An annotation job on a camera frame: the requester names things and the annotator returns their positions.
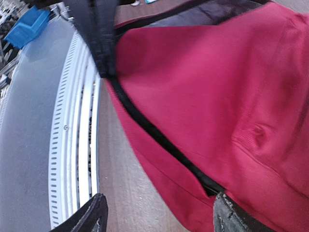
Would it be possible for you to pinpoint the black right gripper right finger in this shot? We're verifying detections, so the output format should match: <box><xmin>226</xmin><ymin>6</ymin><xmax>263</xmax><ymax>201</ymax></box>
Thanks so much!
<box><xmin>213</xmin><ymin>193</ymin><xmax>268</xmax><ymax>232</ymax></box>

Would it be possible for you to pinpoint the green white glue stick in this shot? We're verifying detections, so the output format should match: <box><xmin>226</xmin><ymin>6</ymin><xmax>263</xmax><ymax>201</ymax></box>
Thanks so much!
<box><xmin>145</xmin><ymin>0</ymin><xmax>157</xmax><ymax>4</ymax></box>

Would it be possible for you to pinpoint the red backpack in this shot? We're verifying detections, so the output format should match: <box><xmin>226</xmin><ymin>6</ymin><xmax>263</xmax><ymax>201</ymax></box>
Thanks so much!
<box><xmin>69</xmin><ymin>0</ymin><xmax>309</xmax><ymax>232</ymax></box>

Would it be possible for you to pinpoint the blue plastic bin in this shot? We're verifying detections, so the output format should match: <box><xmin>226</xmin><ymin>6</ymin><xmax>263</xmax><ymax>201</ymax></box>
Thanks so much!
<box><xmin>4</xmin><ymin>6</ymin><xmax>50</xmax><ymax>49</ymax></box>

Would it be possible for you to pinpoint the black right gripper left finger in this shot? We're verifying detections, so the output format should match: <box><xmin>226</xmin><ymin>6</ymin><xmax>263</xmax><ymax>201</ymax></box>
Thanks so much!
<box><xmin>50</xmin><ymin>193</ymin><xmax>108</xmax><ymax>232</ymax></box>

